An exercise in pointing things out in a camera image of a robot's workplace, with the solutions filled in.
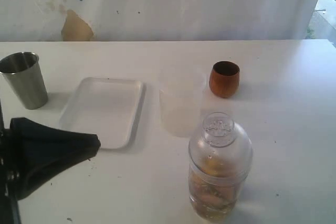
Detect stainless steel cup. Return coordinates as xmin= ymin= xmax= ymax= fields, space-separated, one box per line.
xmin=1 ymin=51 xmax=48 ymax=110

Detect brown wooden cup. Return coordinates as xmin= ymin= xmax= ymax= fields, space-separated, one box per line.
xmin=209 ymin=61 xmax=240 ymax=98

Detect clear plastic dome lid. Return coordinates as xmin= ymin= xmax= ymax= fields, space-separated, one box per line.
xmin=188 ymin=112 xmax=253 ymax=186

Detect white rectangular tray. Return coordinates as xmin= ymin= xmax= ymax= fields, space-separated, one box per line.
xmin=59 ymin=77 xmax=144 ymax=150

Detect clear glass with coins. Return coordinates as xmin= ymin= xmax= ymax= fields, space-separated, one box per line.
xmin=188 ymin=163 xmax=251 ymax=223

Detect translucent plastic container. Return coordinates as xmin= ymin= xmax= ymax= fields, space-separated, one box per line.
xmin=159 ymin=64 xmax=206 ymax=137

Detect gold and brown chocolates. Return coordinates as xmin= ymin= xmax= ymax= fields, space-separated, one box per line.
xmin=188 ymin=167 xmax=241 ymax=222

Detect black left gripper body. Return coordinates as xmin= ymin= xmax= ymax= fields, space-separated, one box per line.
xmin=1 ymin=108 xmax=21 ymax=224

